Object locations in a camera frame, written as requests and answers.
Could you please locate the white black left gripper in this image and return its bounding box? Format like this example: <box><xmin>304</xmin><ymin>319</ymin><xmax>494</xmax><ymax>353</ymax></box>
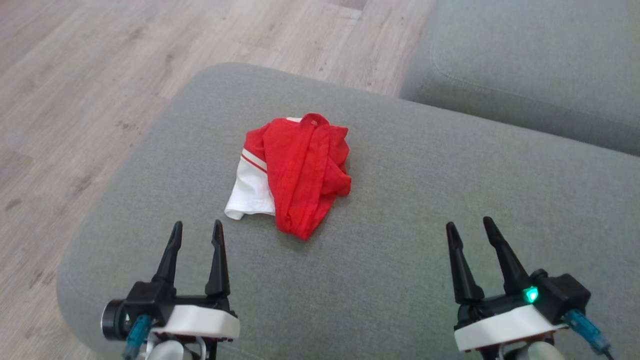
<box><xmin>151</xmin><ymin>219</ymin><xmax>241</xmax><ymax>344</ymax></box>

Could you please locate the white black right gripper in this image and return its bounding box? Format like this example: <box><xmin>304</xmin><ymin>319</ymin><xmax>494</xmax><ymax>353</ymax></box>
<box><xmin>445</xmin><ymin>216</ymin><xmax>569</xmax><ymax>354</ymax></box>

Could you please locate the red basketball jersey white trim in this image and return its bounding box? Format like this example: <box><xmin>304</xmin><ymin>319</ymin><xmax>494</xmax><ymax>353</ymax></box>
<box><xmin>224</xmin><ymin>113</ymin><xmax>352</xmax><ymax>241</ymax></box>

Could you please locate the large grey sofa seat cushion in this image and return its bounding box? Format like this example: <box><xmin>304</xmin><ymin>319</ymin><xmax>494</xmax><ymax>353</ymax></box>
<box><xmin>56</xmin><ymin>62</ymin><xmax>640</xmax><ymax>360</ymax></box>

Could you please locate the small grey sofa cushion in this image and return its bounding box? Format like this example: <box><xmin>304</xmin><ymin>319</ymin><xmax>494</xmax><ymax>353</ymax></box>
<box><xmin>399</xmin><ymin>0</ymin><xmax>640</xmax><ymax>157</ymax></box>

